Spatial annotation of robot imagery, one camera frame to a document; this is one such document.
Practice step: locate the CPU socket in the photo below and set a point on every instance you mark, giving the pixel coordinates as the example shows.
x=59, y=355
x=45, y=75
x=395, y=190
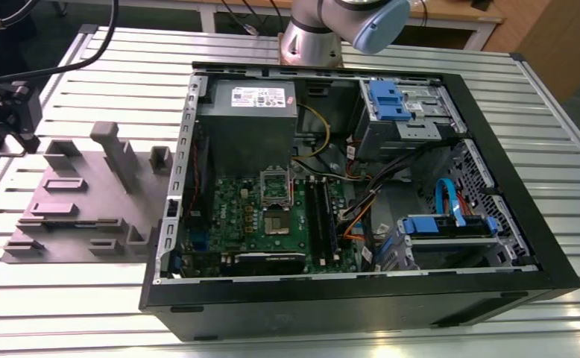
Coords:
x=275, y=223

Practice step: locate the wooden desk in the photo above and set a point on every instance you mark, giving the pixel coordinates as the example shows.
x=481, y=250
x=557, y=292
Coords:
x=467, y=16

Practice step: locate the black graphics card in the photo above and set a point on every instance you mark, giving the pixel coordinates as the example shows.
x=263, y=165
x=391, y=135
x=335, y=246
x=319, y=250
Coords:
x=269, y=263

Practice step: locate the blue plastic drive latch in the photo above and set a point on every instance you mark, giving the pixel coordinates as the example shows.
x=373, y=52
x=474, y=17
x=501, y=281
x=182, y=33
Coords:
x=387, y=102

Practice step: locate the grey parts rack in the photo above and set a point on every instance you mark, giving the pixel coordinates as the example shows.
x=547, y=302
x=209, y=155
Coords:
x=94, y=223

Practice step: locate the grey power supply unit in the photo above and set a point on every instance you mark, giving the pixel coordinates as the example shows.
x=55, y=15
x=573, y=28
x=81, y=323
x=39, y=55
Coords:
x=249, y=141

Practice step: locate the metal locking lever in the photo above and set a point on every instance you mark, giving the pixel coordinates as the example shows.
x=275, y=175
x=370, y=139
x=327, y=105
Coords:
x=293, y=186

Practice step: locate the wooden cabinet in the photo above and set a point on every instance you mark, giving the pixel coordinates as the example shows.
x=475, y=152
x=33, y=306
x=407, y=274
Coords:
x=557, y=37

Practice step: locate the grey metal disk bay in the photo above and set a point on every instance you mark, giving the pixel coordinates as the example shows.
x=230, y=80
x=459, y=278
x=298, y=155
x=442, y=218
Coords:
x=453, y=242

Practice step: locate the grey metal drive cage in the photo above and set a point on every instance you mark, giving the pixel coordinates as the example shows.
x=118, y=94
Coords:
x=418, y=130

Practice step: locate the green motherboard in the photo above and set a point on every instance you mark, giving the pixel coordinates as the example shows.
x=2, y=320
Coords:
x=234, y=242

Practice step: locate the blue port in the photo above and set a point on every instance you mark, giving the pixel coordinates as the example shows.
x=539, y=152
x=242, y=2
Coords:
x=199, y=240

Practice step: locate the hard disk in blue carrier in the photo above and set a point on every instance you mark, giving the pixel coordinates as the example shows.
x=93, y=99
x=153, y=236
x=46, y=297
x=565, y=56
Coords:
x=459, y=227

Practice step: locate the black PC case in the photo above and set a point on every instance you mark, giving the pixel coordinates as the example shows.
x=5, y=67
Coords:
x=349, y=298

